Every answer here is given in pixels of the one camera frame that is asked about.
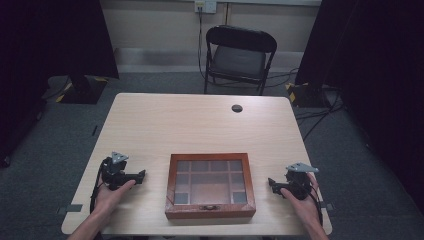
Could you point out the black floor tape mark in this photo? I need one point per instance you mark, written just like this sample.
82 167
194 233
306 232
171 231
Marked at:
95 130

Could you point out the black stand base yellow tape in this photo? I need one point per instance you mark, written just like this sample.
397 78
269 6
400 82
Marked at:
305 95
85 90

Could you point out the black folding chair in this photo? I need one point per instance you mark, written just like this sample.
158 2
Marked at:
238 58

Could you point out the white wall socket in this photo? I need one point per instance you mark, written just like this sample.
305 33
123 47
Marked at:
205 6

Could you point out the person's right hand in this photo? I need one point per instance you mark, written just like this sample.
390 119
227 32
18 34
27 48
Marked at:
305 208

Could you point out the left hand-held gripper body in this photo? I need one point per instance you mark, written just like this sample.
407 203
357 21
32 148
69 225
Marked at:
114 170

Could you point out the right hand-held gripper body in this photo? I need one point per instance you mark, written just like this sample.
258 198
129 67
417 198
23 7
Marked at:
299 181

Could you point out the wooden box with glass lid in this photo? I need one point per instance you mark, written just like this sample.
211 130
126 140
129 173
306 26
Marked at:
210 186

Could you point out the grey tape strip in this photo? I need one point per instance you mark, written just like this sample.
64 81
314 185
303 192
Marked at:
328 206
70 208

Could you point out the dark curtain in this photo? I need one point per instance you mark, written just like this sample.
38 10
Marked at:
376 83
50 50

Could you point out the person's left hand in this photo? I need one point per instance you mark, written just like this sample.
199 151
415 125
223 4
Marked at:
110 197

